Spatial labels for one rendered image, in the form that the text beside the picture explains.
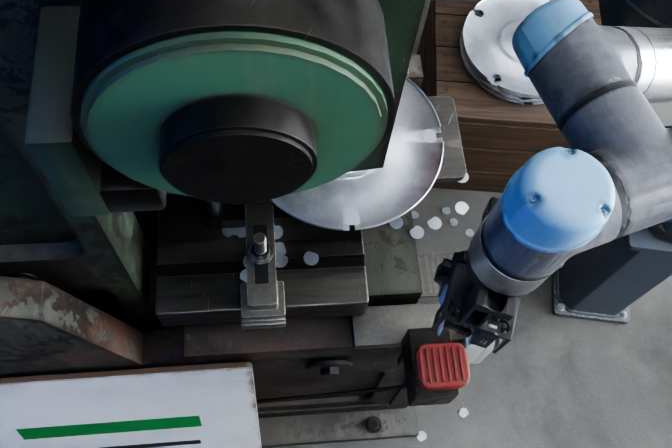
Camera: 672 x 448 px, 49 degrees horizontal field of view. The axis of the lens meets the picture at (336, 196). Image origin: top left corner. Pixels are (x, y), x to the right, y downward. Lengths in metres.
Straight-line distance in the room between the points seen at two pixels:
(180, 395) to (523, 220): 0.78
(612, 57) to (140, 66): 0.44
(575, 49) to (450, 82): 1.02
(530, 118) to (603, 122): 1.03
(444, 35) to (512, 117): 0.26
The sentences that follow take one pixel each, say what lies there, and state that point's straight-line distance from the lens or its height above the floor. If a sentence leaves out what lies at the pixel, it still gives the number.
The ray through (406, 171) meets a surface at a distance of 1.05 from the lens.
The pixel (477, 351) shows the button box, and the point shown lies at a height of 0.59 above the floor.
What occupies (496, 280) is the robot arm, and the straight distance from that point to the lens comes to 0.66.
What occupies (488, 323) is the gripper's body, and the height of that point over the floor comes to 1.00.
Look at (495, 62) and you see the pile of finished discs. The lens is 1.70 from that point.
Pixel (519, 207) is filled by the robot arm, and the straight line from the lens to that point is 0.58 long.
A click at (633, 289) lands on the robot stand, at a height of 0.21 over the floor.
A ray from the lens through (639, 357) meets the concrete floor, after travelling 1.94.
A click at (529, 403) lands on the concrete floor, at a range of 1.82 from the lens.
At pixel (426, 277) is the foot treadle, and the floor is 0.16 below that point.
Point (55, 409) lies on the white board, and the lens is 1.29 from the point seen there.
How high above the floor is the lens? 1.70
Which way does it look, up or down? 64 degrees down
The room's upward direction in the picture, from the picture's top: 8 degrees clockwise
